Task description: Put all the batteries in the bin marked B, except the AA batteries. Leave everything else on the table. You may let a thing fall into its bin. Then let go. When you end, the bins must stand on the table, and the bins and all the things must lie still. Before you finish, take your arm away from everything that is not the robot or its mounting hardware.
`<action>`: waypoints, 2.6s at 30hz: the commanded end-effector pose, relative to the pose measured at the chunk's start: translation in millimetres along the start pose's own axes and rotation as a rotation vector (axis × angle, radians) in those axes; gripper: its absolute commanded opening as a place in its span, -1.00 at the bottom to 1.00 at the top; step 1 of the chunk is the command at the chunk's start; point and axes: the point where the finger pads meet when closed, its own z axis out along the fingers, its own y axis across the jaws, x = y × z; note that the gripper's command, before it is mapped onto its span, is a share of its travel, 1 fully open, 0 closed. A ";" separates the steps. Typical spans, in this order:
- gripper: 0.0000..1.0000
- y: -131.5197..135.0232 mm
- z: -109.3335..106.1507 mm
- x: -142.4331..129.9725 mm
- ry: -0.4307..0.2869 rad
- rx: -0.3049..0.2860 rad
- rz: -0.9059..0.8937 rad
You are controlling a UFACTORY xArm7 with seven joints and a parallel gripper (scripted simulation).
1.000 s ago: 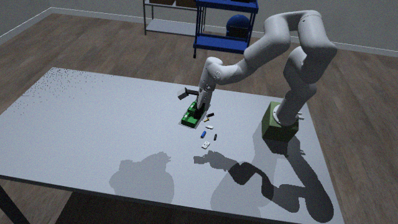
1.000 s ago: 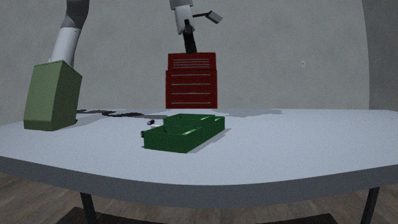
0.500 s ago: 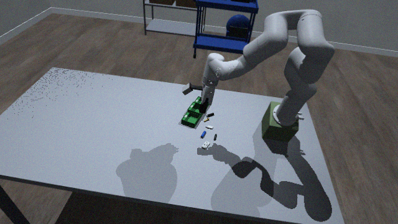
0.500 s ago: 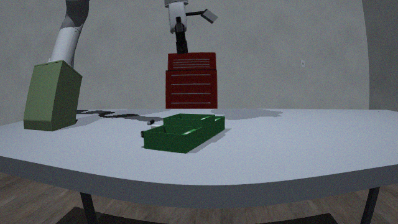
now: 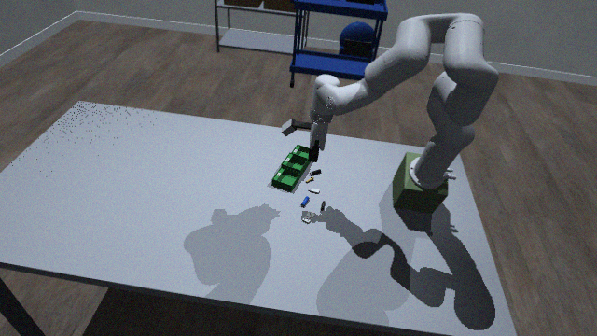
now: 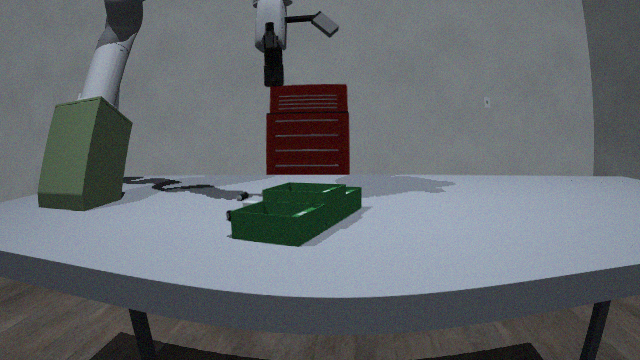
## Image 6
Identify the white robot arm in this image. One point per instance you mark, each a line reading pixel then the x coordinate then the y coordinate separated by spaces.
pixel 113 48

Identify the dark green open bins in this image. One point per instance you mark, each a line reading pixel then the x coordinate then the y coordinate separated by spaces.
pixel 311 209

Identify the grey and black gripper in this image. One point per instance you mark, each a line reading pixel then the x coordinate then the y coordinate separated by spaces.
pixel 269 12

